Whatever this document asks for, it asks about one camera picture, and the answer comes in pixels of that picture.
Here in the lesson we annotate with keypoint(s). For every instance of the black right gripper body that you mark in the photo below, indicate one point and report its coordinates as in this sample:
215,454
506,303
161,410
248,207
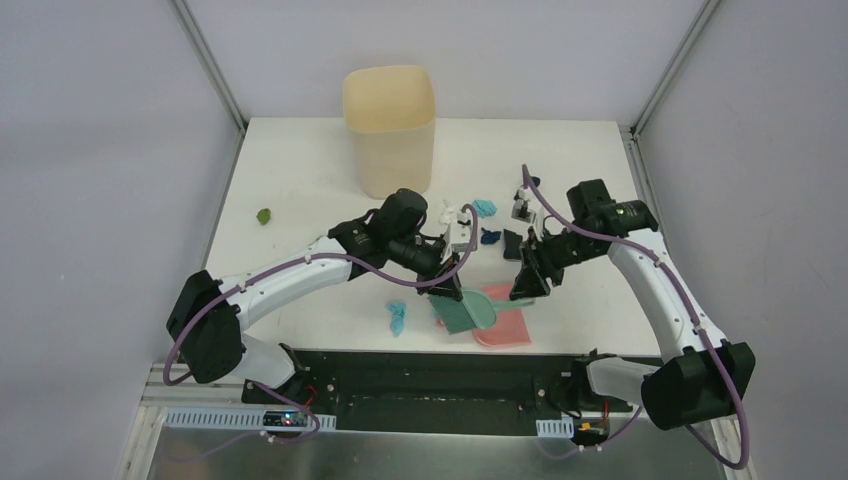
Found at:
560,251

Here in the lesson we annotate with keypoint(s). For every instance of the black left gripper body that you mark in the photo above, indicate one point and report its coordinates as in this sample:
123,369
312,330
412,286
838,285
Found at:
448,276

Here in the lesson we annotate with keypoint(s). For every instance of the mint green hand brush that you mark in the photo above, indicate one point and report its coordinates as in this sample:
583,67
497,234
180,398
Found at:
476,310

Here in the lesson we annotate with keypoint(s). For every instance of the pink plastic dustpan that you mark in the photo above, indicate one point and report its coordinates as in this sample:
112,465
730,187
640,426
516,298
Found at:
510,329

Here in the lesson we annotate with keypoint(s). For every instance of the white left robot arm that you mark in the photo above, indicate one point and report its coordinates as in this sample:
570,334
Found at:
210,318

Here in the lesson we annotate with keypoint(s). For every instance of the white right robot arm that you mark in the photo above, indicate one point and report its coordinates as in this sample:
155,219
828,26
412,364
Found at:
703,376

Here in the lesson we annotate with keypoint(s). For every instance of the black flat paper scrap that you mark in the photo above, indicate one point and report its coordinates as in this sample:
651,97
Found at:
512,244

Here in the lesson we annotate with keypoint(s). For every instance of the white paper scrap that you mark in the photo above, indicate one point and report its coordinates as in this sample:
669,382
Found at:
448,215

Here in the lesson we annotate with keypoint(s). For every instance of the light blue long paper scrap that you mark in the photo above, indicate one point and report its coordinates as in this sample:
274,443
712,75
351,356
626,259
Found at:
397,312

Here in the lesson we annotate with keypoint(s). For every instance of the dark blue paper scrap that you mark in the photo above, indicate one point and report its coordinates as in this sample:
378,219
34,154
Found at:
490,237

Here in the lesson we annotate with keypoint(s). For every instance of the light blue paper scrap upper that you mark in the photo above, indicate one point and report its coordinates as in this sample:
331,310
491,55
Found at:
484,208

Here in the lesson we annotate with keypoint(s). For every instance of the beige plastic waste bin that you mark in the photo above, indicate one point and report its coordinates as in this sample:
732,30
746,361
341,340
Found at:
390,114

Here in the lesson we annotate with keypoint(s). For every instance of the right controller circuit board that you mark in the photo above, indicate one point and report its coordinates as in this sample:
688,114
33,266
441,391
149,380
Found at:
590,434

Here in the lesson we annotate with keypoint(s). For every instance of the controller circuit board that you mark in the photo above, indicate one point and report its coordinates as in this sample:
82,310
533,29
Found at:
285,419
590,434

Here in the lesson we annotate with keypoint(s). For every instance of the green paper scrap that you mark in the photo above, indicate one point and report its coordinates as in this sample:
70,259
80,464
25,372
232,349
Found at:
263,216

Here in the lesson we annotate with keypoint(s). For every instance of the left controller circuit board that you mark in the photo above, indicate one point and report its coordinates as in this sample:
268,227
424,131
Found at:
285,419

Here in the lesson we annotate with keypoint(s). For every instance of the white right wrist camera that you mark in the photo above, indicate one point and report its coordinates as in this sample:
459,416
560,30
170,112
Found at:
528,208

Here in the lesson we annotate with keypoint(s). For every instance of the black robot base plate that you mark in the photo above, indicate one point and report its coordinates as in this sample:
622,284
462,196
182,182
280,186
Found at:
432,393

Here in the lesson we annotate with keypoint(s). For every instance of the aluminium frame rail right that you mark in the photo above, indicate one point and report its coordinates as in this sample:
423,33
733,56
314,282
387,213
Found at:
695,30

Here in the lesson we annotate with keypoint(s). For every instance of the aluminium frame rail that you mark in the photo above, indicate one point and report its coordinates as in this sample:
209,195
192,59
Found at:
204,54
695,30

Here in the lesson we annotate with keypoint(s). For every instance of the aluminium frame rail left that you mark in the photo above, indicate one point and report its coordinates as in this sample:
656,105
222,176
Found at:
204,54

